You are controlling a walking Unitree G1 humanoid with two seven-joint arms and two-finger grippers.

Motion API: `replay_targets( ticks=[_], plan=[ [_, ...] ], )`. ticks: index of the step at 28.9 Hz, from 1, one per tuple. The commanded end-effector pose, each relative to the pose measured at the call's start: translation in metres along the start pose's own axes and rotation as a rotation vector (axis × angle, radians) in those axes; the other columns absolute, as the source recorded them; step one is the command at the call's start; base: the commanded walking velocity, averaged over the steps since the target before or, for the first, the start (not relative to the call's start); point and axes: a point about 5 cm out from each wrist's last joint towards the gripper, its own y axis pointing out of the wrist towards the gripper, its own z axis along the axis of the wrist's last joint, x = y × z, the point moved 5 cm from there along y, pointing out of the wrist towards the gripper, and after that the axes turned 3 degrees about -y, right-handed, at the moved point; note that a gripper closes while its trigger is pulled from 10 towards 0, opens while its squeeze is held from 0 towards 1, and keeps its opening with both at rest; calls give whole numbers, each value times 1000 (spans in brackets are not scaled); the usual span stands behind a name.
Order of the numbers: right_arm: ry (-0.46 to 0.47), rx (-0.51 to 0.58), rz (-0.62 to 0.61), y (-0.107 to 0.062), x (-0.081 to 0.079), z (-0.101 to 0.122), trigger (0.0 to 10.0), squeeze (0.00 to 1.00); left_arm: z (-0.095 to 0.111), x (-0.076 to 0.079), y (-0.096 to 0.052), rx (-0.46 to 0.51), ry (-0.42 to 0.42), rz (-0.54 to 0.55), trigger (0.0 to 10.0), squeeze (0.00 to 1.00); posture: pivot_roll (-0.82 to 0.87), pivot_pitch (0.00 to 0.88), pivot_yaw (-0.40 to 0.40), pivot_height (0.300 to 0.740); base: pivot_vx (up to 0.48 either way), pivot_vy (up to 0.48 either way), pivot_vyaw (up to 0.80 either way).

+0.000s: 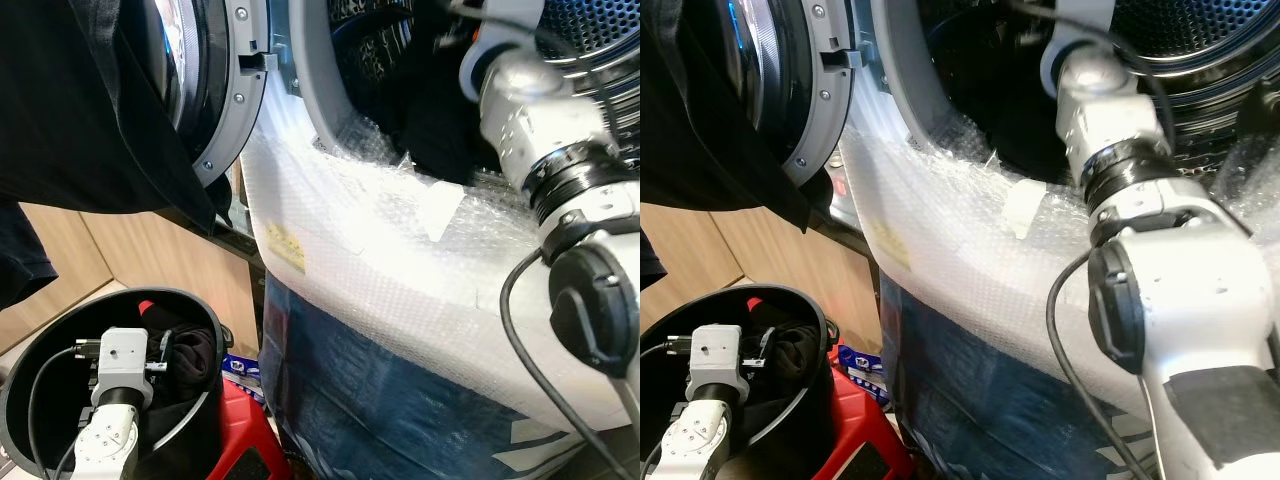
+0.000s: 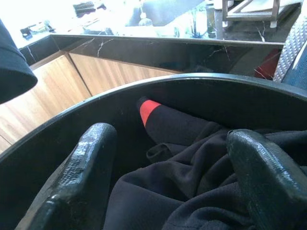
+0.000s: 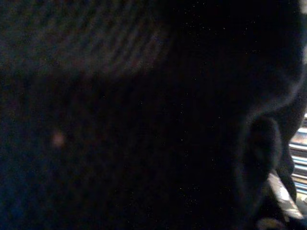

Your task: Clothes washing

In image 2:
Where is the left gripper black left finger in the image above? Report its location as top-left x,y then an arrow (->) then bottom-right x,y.
14,122 -> 118,230

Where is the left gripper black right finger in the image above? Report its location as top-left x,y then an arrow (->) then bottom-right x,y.
226,129 -> 307,230

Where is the round black laundry basket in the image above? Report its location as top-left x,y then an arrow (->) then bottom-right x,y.
0,73 -> 307,230

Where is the black garment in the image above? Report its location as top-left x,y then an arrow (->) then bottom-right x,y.
103,119 -> 307,230

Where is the black sock with red band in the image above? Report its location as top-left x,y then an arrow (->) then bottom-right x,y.
136,96 -> 216,147

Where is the wooden cabinet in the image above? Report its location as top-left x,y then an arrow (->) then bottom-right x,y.
0,53 -> 184,154

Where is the dark navy cloth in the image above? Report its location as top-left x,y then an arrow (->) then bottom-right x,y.
0,18 -> 38,105

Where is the black marble counter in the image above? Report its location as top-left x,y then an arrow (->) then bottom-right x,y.
19,33 -> 285,78

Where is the blue white quilted fabric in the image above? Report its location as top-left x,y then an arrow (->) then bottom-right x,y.
272,18 -> 307,90

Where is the flat black box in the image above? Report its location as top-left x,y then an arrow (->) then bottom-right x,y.
72,1 -> 95,12

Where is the metal frame stool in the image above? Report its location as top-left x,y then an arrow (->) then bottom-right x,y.
222,0 -> 281,28

